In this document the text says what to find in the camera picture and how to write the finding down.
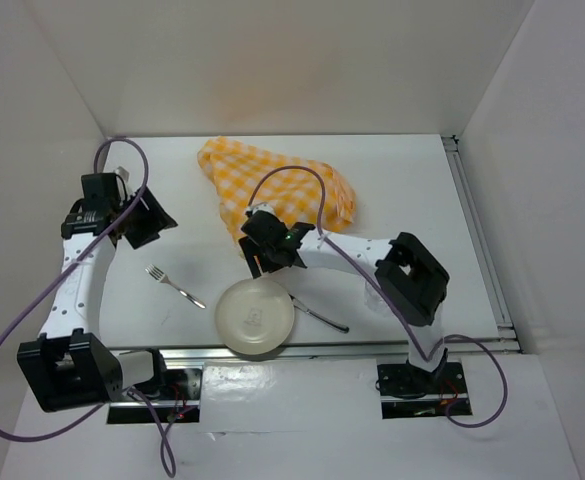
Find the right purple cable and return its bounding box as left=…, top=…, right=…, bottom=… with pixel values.
left=247, top=165, right=507, bottom=429

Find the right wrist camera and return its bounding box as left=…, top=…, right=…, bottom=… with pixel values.
left=244, top=202, right=276, bottom=218

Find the silver fork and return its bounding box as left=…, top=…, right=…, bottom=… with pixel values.
left=145, top=265, right=207, bottom=310

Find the silver spoon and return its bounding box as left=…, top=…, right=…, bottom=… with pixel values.
left=290, top=295, right=350, bottom=334

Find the yellow white checkered cloth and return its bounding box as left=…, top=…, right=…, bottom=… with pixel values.
left=197, top=137, right=357, bottom=242

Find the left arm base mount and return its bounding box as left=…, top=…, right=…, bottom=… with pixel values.
left=107, top=366, right=203, bottom=426

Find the purple cable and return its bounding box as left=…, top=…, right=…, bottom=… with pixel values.
left=247, top=165, right=507, bottom=429
left=0, top=135, right=178, bottom=478

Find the cream round plate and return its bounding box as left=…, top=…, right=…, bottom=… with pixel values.
left=214, top=278, right=295, bottom=356

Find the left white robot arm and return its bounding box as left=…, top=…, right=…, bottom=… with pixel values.
left=17, top=174, right=177, bottom=412

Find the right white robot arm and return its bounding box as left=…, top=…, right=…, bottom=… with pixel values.
left=239, top=207, right=450, bottom=392

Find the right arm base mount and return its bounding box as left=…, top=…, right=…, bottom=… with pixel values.
left=375, top=362, right=472, bottom=420

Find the clear plastic cup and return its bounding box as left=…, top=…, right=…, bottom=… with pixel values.
left=364, top=281, right=394, bottom=318

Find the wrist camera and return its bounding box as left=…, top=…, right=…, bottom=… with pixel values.
left=81, top=170, right=130, bottom=210
left=244, top=202, right=276, bottom=218

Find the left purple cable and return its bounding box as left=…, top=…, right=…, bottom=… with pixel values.
left=0, top=135, right=178, bottom=478

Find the aluminium rail frame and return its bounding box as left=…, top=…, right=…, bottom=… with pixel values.
left=51, top=134, right=523, bottom=364

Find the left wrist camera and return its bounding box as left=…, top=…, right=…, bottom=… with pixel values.
left=81, top=170, right=130, bottom=210

